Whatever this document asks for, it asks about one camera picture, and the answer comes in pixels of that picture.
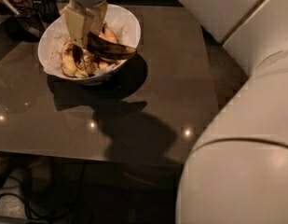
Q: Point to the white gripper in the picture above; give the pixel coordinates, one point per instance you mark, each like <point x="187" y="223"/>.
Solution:
<point x="81" y="24"/>

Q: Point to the dark spotted banana front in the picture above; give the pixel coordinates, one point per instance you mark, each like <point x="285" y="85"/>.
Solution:
<point x="109" y="50"/>

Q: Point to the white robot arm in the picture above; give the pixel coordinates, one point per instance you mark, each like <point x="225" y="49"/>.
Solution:
<point x="237" y="172"/>

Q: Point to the yellow banana right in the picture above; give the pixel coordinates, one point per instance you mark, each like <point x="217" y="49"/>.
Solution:
<point x="107" y="34"/>

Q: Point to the white bowl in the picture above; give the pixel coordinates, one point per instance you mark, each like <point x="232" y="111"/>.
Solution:
<point x="128" y="25"/>

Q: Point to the long spotted banana left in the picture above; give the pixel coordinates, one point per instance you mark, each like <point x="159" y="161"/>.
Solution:
<point x="72" y="63"/>

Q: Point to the black mesh pen cup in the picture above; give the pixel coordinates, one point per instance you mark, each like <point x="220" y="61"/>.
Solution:
<point x="48" y="10"/>

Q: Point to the small bananas at bottom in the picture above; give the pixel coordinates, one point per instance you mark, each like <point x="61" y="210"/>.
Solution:
<point x="93" y="64"/>

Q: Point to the black mesh desk tray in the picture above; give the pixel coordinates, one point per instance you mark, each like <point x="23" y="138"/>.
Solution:
<point x="24" y="27"/>

